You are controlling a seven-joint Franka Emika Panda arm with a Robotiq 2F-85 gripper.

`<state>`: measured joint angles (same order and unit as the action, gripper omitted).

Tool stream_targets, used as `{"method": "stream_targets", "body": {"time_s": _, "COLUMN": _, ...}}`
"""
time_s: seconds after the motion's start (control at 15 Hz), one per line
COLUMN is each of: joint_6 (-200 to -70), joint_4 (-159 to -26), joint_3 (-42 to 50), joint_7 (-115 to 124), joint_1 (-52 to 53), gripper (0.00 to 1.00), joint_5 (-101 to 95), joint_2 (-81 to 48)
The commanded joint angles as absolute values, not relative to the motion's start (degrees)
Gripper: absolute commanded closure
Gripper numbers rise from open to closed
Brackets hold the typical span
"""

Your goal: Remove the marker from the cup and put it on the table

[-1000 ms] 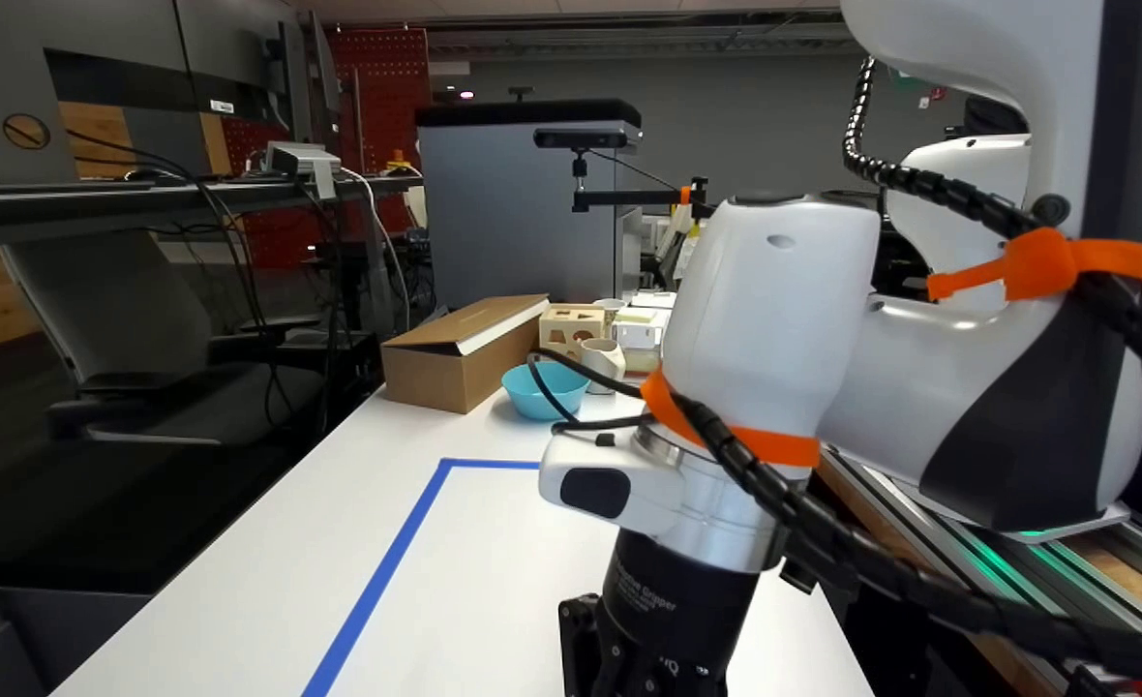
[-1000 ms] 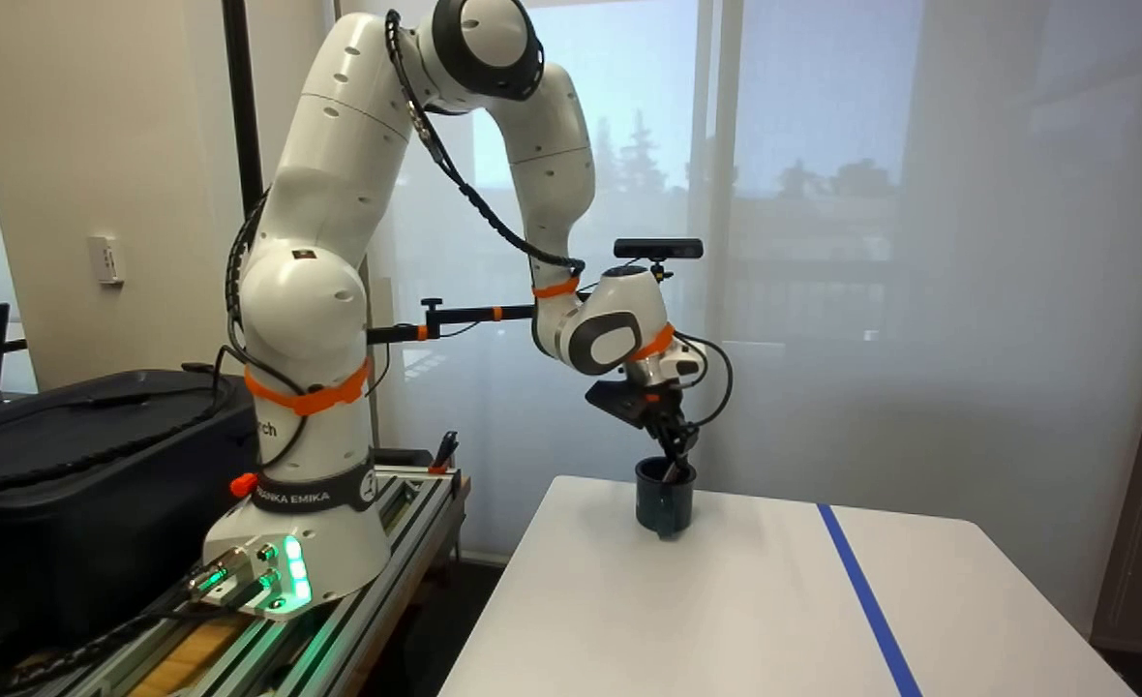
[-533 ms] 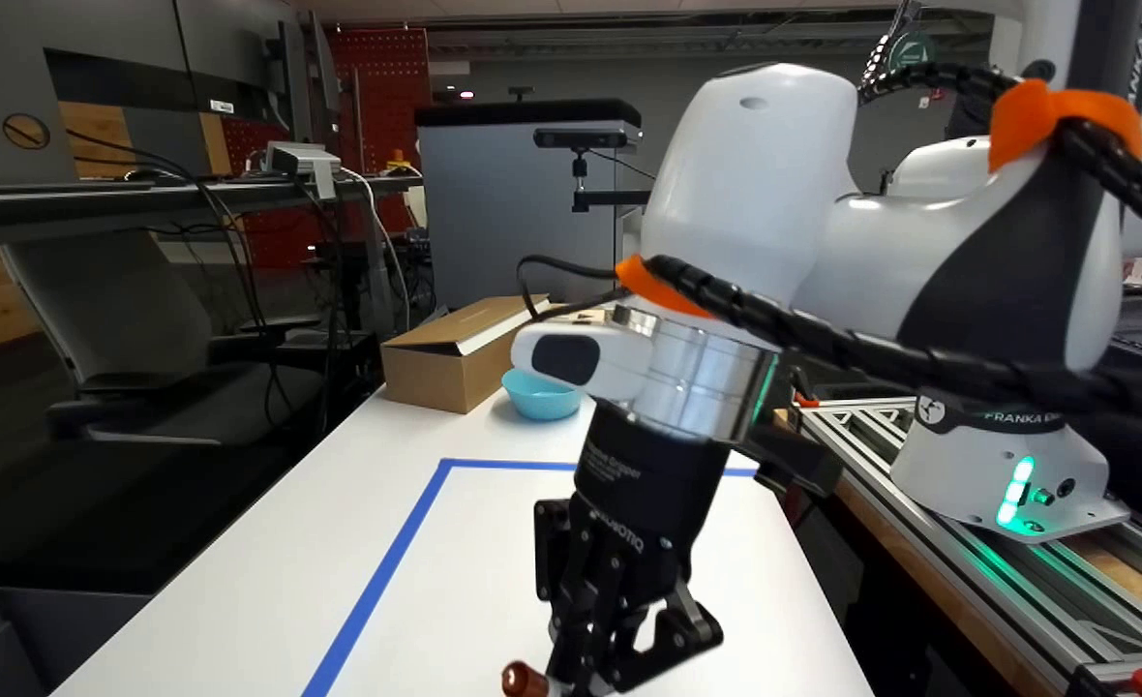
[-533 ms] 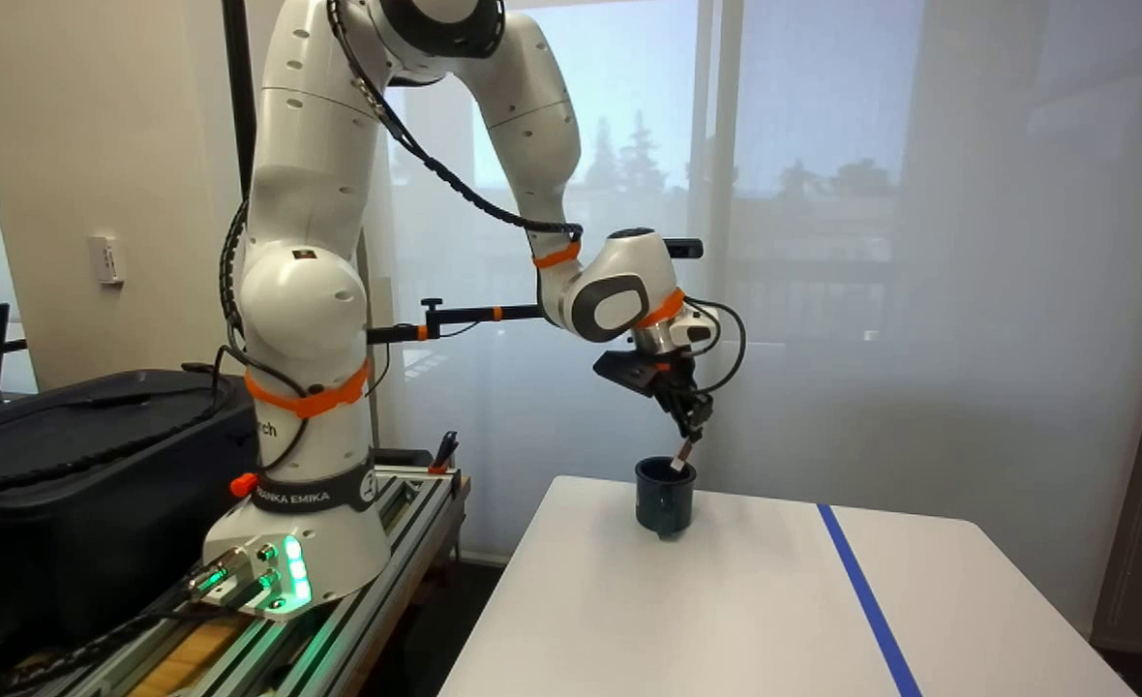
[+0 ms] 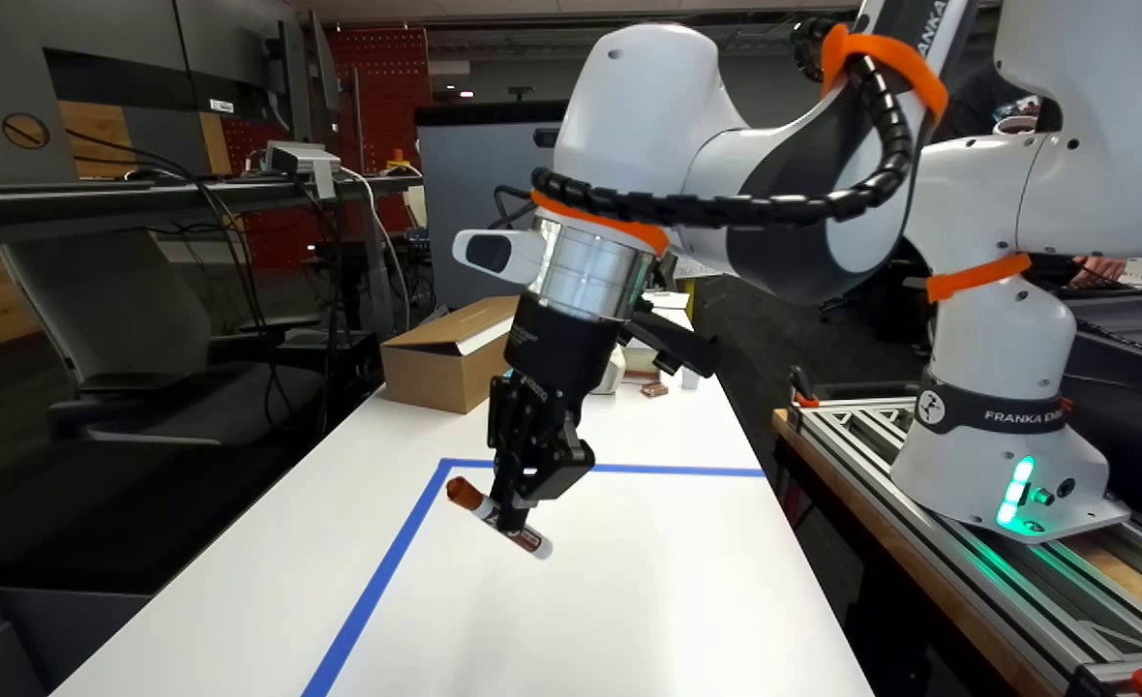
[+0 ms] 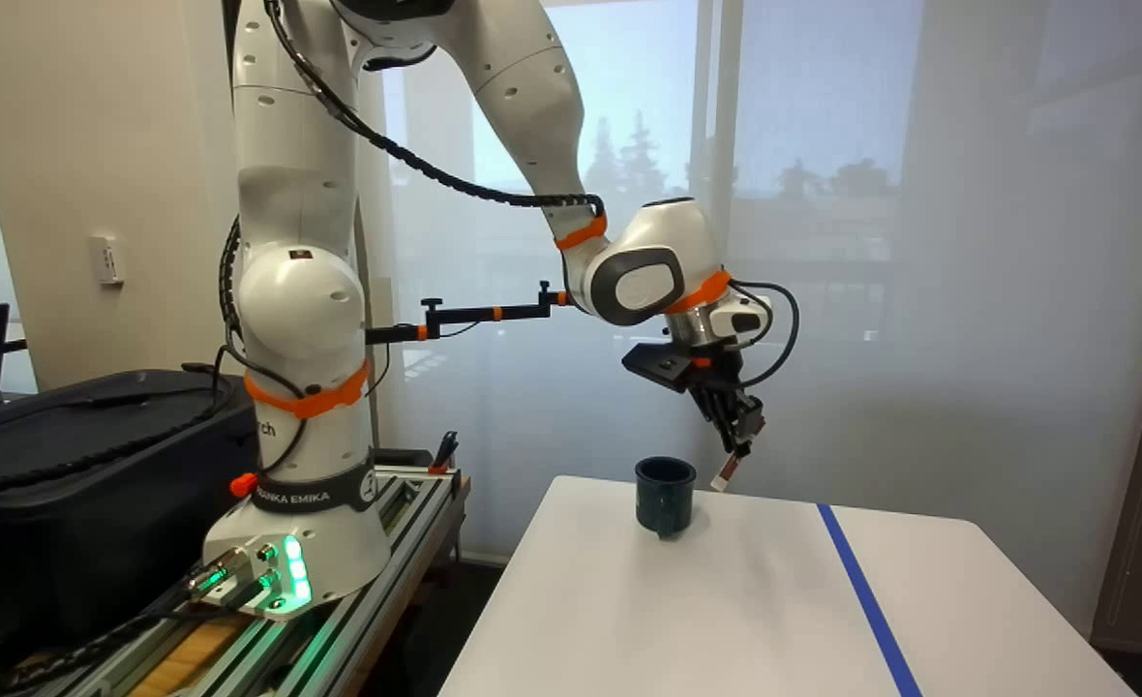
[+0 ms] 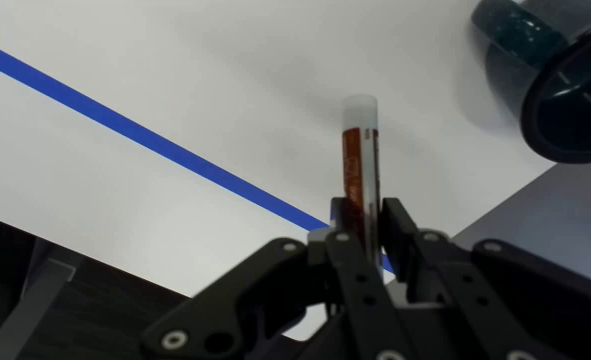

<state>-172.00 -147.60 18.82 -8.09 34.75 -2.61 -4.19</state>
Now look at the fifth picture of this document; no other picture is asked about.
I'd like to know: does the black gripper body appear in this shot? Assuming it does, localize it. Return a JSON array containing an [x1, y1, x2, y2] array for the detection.
[[501, 289, 629, 409]]

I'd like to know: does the red marker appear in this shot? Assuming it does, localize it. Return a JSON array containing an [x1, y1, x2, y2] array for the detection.
[[443, 471, 558, 560]]

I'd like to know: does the brown cardboard box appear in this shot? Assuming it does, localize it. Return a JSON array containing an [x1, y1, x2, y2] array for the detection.
[[374, 289, 530, 418]]

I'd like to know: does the grey partition panel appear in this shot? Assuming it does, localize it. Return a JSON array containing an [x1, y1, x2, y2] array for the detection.
[[410, 98, 601, 318]]

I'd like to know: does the long blue tape strip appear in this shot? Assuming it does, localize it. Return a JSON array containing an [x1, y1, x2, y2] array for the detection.
[[298, 455, 462, 697]]

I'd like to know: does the white power adapter box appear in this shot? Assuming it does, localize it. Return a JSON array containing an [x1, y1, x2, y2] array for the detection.
[[262, 135, 343, 201]]

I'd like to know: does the grey background desk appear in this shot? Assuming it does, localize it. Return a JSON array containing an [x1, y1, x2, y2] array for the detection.
[[0, 170, 427, 250]]

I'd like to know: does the black storage case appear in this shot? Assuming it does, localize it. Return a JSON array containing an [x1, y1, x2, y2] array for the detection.
[[1060, 281, 1142, 533]]

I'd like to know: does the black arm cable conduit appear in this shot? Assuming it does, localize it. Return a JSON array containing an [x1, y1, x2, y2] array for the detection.
[[525, 15, 956, 237]]

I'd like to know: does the aluminium rail platform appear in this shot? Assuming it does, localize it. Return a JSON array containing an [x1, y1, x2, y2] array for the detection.
[[772, 392, 1142, 697]]

